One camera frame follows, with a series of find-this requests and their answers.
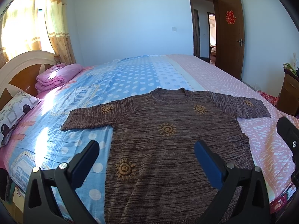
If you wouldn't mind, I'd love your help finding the green item on dresser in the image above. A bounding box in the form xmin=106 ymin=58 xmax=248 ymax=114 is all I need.
xmin=283 ymin=63 xmax=296 ymax=74

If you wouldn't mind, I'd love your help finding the folded pink blanket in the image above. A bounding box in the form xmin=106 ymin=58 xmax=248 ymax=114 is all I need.
xmin=35 ymin=63 xmax=83 ymax=93

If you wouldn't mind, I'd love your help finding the cream wooden headboard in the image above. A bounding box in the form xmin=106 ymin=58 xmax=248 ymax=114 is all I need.
xmin=0 ymin=51 xmax=56 ymax=108

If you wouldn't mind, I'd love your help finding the red double-happiness decoration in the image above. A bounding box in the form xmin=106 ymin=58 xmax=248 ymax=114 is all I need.
xmin=226 ymin=10 xmax=237 ymax=25

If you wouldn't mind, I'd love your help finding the red patterned bundle on floor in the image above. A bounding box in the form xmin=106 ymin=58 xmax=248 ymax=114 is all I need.
xmin=257 ymin=90 xmax=279 ymax=106

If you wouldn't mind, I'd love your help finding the brown wooden dresser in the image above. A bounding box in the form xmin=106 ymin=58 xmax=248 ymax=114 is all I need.
xmin=276 ymin=72 xmax=299 ymax=116

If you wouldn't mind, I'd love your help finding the yellow patterned curtain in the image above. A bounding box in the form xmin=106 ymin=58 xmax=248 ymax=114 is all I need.
xmin=1 ymin=0 xmax=75 ymax=67

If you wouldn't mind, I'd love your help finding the patterned white pillow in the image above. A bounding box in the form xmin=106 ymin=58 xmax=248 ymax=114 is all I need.
xmin=1 ymin=90 xmax=41 ymax=147

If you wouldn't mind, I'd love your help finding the red cartoon quilt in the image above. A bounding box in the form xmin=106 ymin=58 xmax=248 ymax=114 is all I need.
xmin=270 ymin=184 xmax=296 ymax=213

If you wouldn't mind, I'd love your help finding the silver door handle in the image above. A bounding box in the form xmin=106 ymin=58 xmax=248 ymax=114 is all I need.
xmin=237 ymin=39 xmax=243 ymax=46

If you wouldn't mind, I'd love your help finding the blue pink polka-dot bedsheet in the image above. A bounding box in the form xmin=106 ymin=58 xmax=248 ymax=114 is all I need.
xmin=1 ymin=55 xmax=298 ymax=223

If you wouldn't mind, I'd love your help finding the brown wooden door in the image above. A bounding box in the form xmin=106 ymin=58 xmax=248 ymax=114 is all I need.
xmin=214 ymin=0 xmax=245 ymax=80

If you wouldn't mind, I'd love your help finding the brown knit sun-pattern sweater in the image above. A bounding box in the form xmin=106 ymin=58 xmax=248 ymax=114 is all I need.
xmin=61 ymin=88 xmax=270 ymax=223

